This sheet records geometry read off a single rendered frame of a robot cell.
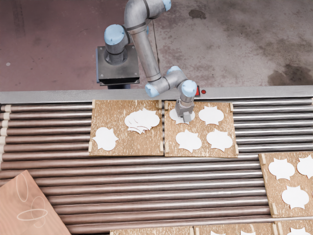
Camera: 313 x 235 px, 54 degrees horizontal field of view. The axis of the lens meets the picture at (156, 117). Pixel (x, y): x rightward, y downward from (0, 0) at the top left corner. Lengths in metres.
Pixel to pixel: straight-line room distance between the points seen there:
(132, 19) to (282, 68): 2.28
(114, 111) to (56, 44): 1.73
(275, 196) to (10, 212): 1.32
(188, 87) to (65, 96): 0.79
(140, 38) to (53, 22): 2.23
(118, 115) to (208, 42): 1.85
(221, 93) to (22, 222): 1.31
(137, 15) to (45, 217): 1.02
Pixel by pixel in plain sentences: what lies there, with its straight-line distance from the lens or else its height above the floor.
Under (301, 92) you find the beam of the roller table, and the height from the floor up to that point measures 0.91.
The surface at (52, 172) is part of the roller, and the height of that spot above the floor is 0.92.
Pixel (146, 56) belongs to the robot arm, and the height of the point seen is 1.36.
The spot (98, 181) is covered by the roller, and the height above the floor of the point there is 0.92.
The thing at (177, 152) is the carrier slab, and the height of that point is 0.94.
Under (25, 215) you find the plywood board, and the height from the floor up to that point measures 1.04.
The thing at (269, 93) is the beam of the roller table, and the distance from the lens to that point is 2.08.
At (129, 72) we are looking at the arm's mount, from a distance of 1.96.
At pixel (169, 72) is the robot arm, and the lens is 1.62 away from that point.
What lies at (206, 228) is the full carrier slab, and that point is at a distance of 1.66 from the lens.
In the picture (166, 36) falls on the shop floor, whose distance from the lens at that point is 3.41.
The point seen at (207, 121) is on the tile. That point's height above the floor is 0.95.
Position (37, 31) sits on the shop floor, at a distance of 3.59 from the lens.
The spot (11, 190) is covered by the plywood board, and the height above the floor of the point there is 1.04.
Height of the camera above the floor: 2.55
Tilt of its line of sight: 63 degrees down
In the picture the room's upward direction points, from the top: 6 degrees clockwise
